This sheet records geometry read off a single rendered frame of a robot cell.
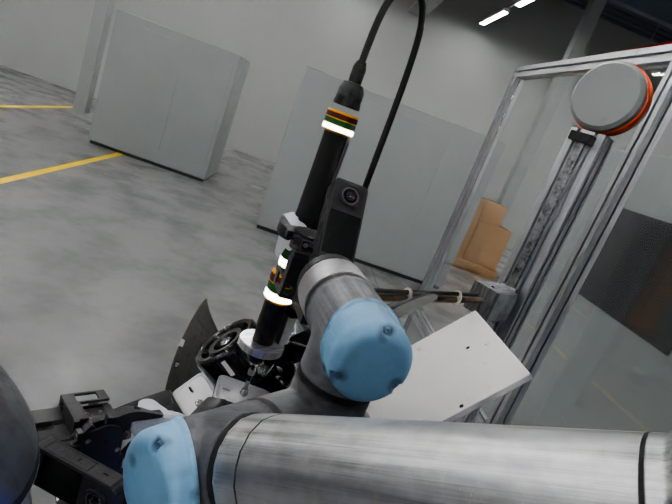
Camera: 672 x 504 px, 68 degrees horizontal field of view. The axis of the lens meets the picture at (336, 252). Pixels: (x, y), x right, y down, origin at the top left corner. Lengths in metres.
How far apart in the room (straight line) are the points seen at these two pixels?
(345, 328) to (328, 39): 12.53
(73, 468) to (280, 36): 12.50
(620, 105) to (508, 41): 12.47
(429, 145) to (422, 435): 6.05
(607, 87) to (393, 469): 1.10
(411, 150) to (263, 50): 7.32
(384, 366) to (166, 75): 7.67
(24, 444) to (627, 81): 1.20
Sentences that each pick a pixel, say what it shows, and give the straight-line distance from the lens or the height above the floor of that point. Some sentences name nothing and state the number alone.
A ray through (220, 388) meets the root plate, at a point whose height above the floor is 1.19.
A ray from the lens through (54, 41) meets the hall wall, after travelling 14.26.
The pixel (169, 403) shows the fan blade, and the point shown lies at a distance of 0.92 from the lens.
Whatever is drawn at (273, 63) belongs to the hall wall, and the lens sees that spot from 12.86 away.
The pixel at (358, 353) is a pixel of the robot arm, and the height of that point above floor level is 1.47.
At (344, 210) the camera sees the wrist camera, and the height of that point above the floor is 1.54.
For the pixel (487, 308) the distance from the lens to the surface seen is 1.17.
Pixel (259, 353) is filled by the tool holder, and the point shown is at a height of 1.29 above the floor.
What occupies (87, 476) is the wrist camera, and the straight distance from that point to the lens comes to 0.63.
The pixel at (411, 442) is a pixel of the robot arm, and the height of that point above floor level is 1.50.
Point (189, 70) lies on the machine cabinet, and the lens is 7.90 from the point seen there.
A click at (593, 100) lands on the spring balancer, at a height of 1.86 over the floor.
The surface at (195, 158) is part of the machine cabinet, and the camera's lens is 7.92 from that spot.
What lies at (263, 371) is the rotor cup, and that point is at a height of 1.21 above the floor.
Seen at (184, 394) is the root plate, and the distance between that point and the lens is 0.92.
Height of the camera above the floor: 1.64
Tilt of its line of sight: 14 degrees down
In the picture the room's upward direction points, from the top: 21 degrees clockwise
